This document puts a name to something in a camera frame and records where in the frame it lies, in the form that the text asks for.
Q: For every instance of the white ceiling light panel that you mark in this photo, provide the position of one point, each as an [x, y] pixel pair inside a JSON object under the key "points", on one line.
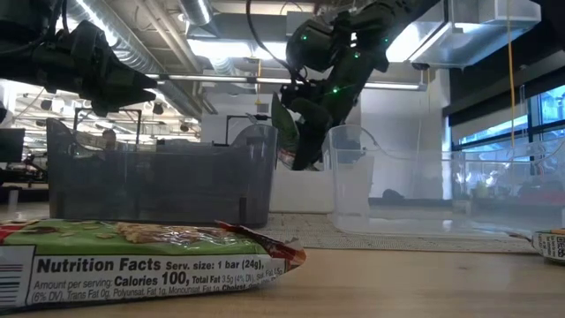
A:
{"points": [[463, 35]]}

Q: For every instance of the person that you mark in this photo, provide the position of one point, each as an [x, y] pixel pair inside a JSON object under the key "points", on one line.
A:
{"points": [[108, 139]]}

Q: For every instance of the orange Chewy granola bar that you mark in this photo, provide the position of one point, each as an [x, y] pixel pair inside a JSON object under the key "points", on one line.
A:
{"points": [[552, 245]]}

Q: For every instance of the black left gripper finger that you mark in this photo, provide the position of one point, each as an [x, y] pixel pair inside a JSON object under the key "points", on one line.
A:
{"points": [[132, 96], [134, 79]]}

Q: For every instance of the dark grey plastic bin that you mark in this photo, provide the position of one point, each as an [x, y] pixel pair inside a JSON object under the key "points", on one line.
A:
{"points": [[154, 185]]}

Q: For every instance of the silver ventilation duct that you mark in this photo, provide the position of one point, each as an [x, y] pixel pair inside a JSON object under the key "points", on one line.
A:
{"points": [[128, 40]]}

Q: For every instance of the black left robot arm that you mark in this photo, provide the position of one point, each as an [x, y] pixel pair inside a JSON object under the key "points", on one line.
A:
{"points": [[17, 62]]}

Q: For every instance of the red green granola bar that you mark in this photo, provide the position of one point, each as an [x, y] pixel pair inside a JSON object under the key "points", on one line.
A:
{"points": [[132, 265]]}

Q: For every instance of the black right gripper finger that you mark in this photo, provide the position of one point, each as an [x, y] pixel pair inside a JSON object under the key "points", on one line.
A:
{"points": [[313, 132]]}

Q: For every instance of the clear plastic bin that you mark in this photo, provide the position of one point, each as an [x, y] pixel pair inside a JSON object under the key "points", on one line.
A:
{"points": [[353, 199]]}

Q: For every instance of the grey woven placemat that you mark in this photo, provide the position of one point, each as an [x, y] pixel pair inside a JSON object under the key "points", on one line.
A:
{"points": [[309, 234]]}

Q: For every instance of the black computer monitor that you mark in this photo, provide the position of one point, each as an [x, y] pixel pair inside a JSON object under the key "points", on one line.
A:
{"points": [[11, 146]]}

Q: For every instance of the long ceiling light tube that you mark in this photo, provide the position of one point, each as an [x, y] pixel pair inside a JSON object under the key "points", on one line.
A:
{"points": [[220, 78]]}

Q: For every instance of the green snake plant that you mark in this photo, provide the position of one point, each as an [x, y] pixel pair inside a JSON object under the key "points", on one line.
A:
{"points": [[282, 126]]}

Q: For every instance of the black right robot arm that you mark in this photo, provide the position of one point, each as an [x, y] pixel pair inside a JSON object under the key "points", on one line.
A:
{"points": [[375, 17]]}

